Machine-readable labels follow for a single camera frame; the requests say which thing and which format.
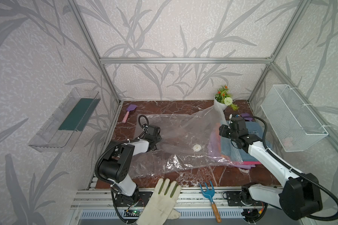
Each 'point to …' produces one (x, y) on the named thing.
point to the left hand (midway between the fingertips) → (157, 136)
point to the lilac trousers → (213, 156)
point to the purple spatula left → (131, 107)
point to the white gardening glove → (160, 207)
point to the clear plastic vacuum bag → (188, 141)
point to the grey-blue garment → (228, 150)
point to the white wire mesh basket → (295, 128)
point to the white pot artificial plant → (221, 97)
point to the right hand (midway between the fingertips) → (222, 127)
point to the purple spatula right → (247, 114)
